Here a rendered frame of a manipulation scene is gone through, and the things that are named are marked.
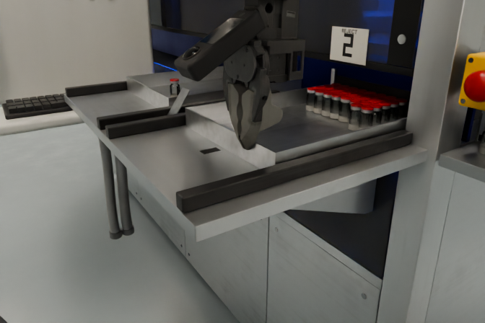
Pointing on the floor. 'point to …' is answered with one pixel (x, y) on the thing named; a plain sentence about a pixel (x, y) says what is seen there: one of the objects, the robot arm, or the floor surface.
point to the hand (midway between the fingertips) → (242, 141)
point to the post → (432, 134)
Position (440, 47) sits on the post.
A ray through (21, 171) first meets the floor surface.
